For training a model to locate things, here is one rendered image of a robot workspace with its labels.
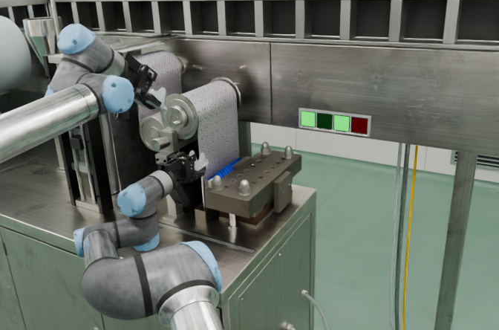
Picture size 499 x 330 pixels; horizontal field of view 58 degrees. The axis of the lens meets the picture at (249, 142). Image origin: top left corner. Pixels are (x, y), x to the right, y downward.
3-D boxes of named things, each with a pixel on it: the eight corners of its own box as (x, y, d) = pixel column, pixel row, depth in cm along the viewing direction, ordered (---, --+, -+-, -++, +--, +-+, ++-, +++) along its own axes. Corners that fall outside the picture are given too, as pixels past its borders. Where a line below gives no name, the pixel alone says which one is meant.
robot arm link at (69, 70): (64, 105, 93) (85, 59, 96) (33, 99, 99) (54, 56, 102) (92, 120, 100) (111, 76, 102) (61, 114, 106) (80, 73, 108)
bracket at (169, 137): (161, 220, 150) (151, 134, 140) (174, 212, 155) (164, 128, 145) (173, 224, 148) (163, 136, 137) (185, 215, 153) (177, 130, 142)
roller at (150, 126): (141, 148, 154) (137, 114, 150) (186, 126, 175) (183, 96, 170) (168, 153, 148) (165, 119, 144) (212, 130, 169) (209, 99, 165)
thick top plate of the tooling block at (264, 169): (205, 207, 143) (203, 190, 141) (263, 162, 175) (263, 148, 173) (249, 218, 135) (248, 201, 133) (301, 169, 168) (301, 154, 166)
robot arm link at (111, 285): (85, 348, 77) (79, 260, 122) (148, 328, 81) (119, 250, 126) (72, 284, 76) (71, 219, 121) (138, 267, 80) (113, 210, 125)
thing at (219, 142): (201, 184, 147) (197, 131, 140) (238, 159, 166) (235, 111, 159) (203, 185, 147) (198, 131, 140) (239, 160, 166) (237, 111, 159)
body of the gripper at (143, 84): (160, 75, 122) (132, 52, 111) (148, 104, 120) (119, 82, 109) (139, 73, 125) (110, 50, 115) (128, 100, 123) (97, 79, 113)
